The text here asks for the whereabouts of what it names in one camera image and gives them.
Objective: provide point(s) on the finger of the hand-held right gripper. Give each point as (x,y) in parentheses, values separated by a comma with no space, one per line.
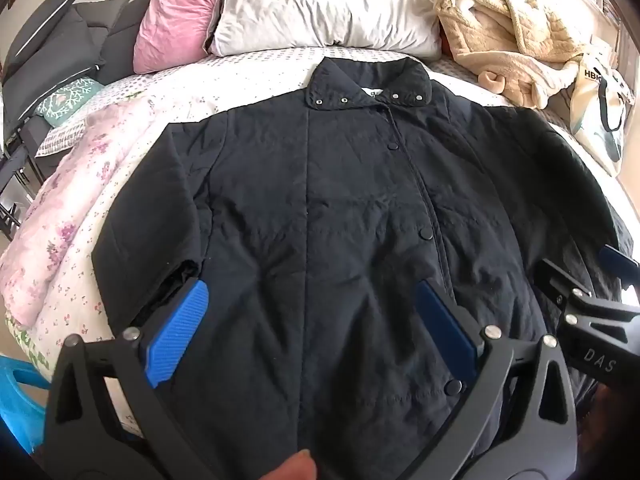
(620,260)
(557,280)

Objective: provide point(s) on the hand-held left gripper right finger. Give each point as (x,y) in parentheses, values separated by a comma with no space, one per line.
(447,330)

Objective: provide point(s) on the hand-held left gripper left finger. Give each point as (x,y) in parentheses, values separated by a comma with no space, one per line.
(175,332)

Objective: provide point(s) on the black quilted jacket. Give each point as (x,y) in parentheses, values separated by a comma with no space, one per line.
(320,210)

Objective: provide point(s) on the person's left hand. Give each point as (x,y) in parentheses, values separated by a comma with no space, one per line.
(292,467)

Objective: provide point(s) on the cherry print bed quilt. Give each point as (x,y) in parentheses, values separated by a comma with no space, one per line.
(75,305)

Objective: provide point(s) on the cream tote bag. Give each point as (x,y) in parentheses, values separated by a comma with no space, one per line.
(600,110)

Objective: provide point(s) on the blue plastic stool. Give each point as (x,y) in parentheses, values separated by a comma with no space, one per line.
(22,400)

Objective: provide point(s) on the pink floral comforter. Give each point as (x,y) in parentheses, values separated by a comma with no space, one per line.
(55,210)

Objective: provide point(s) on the black metal rack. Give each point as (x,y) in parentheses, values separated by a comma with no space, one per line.
(15,180)

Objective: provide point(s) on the beige fleece blanket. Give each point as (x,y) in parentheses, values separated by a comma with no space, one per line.
(505,35)

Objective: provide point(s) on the teal coral print cushion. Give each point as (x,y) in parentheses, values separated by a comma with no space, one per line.
(67,102)

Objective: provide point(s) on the dotted white bed sheet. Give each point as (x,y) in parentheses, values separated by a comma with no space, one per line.
(280,57)

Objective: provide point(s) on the dark grey folded cushion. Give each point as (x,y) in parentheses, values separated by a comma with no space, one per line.
(60,45)

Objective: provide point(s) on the pink velvet pillow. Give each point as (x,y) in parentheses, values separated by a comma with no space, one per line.
(175,15)

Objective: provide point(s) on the white pillow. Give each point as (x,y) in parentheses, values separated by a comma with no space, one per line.
(320,5)

